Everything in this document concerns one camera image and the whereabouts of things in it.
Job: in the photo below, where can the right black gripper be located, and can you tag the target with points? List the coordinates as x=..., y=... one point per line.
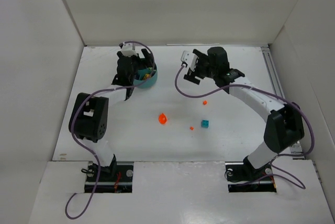
x=197, y=68

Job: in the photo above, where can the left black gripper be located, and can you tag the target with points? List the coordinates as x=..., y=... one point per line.
x=140, y=60

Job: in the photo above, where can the yellow lego brick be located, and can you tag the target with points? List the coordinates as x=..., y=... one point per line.
x=146, y=76

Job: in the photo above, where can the teal lego brick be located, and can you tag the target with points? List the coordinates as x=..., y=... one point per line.
x=204, y=123

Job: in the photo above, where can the orange round lego piece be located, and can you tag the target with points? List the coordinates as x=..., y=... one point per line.
x=162, y=118

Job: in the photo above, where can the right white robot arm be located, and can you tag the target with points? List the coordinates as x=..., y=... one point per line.
x=283, y=122

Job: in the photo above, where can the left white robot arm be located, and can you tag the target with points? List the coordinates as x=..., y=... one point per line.
x=88, y=121

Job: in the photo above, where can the teal round divided container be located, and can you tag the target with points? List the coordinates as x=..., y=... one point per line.
x=150, y=78

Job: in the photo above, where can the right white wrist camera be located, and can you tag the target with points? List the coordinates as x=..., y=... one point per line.
x=189, y=60

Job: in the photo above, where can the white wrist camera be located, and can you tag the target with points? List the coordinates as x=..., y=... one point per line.
x=189, y=60
x=127, y=49

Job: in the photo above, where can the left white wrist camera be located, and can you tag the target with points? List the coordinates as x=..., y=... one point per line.
x=127, y=49

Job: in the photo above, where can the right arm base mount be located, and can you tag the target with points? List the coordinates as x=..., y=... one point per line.
x=241, y=179

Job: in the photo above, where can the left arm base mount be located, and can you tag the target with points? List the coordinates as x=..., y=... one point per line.
x=114, y=178

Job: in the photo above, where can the aluminium rail right edge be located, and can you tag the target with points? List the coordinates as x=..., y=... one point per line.
x=295, y=151

